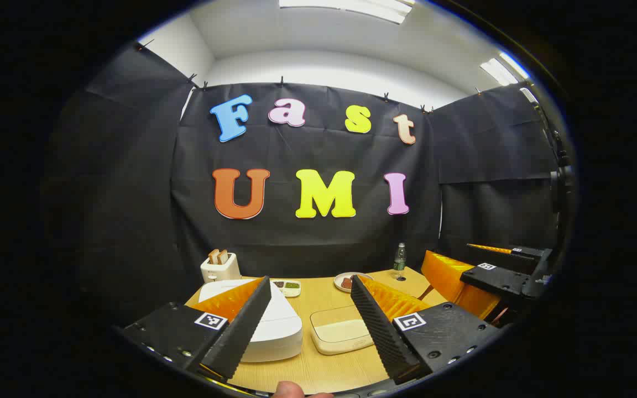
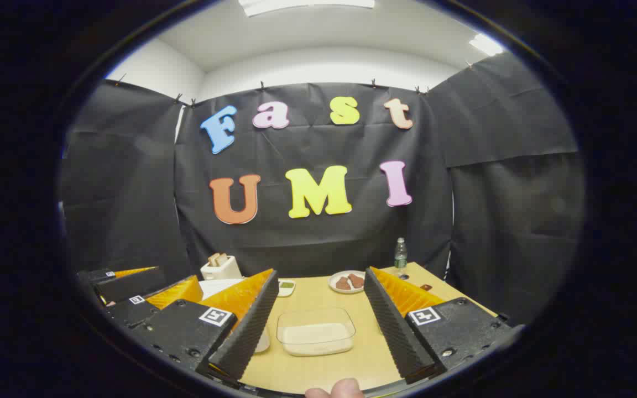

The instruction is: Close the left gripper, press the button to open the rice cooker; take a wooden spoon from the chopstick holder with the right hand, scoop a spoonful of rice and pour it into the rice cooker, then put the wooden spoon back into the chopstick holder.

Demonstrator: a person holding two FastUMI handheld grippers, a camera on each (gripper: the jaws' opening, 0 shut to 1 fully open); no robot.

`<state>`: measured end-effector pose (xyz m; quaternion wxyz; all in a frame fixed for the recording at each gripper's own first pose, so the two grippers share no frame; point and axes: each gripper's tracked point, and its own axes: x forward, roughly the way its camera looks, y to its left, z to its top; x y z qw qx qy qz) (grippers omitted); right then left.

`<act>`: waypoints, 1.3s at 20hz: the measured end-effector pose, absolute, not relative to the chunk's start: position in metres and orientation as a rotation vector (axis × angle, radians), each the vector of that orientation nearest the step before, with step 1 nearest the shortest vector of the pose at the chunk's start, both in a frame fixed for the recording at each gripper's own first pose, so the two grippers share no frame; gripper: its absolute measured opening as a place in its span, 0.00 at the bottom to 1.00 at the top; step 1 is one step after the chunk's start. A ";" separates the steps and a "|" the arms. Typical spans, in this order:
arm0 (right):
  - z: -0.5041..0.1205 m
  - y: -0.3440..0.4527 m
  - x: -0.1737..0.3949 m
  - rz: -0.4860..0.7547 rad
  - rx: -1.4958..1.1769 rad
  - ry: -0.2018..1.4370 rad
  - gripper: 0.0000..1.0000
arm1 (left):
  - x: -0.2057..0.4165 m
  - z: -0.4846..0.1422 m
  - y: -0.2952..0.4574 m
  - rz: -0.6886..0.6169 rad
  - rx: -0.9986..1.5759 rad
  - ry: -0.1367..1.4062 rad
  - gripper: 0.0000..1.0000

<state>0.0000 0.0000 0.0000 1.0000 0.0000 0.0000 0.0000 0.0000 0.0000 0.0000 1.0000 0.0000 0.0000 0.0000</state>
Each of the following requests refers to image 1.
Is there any round white plate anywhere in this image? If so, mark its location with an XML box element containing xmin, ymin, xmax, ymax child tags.
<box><xmin>333</xmin><ymin>272</ymin><xmax>374</xmax><ymax>292</ymax></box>

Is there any white toaster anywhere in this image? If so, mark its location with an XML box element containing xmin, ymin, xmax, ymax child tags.
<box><xmin>201</xmin><ymin>253</ymin><xmax>241</xmax><ymax>284</ymax></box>

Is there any white divided seasoning tray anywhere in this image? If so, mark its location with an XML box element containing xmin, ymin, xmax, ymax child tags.
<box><xmin>270</xmin><ymin>280</ymin><xmax>301</xmax><ymax>298</ymax></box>

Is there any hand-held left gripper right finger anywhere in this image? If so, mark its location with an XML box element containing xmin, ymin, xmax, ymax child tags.
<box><xmin>350</xmin><ymin>275</ymin><xmax>500</xmax><ymax>385</ymax></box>

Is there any black backdrop cloth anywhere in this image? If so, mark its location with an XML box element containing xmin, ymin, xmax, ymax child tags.
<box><xmin>45</xmin><ymin>41</ymin><xmax>560</xmax><ymax>327</ymax></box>

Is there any white rice cooker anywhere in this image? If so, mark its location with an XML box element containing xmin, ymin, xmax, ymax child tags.
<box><xmin>198</xmin><ymin>279</ymin><xmax>303</xmax><ymax>363</ymax></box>

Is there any black equipment stand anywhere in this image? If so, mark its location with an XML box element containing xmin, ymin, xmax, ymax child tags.
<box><xmin>534</xmin><ymin>102</ymin><xmax>577</xmax><ymax>222</ymax></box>

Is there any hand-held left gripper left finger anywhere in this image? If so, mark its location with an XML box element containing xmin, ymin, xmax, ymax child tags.
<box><xmin>121</xmin><ymin>276</ymin><xmax>273</xmax><ymax>381</ymax></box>

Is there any wide ceiling light panel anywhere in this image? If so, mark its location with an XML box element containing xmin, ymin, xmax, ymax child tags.
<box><xmin>279</xmin><ymin>0</ymin><xmax>416</xmax><ymax>24</ymax></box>

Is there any narrow ceiling light panel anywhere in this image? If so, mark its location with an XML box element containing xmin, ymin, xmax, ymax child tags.
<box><xmin>480</xmin><ymin>53</ymin><xmax>530</xmax><ymax>87</ymax></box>

